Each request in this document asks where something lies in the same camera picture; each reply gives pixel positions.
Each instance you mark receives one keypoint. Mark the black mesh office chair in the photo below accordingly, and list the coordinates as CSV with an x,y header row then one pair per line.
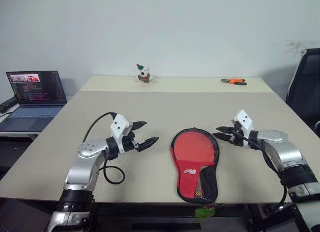
x,y
305,91

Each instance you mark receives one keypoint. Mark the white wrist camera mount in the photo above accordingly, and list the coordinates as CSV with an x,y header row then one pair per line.
x,y
120,126
243,121

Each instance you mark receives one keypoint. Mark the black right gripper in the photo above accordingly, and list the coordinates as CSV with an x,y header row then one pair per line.
x,y
237,138

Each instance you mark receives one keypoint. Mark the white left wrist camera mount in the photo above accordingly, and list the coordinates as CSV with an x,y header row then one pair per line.
x,y
120,126

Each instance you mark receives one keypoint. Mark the black red paddle case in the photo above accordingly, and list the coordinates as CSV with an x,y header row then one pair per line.
x,y
195,182

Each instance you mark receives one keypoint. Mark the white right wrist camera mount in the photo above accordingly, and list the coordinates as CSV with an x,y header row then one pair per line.
x,y
243,121

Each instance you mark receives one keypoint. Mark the open blue laptop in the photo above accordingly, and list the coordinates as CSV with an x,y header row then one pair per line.
x,y
37,104

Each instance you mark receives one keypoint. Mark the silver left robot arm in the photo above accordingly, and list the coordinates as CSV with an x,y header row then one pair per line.
x,y
85,161

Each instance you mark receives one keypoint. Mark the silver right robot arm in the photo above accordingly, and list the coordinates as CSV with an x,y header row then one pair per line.
x,y
287,154

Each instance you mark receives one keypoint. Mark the green fuzzy pompom charm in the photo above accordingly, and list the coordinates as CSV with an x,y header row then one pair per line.
x,y
205,212

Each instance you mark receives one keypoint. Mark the small white plush toy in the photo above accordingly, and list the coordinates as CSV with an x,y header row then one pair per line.
x,y
144,74

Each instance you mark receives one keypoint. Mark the red table tennis paddle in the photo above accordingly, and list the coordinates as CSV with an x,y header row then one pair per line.
x,y
192,146

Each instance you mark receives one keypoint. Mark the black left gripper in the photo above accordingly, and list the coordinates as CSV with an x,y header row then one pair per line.
x,y
130,143

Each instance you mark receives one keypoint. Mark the black device beside laptop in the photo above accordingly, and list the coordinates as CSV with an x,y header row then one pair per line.
x,y
7,104

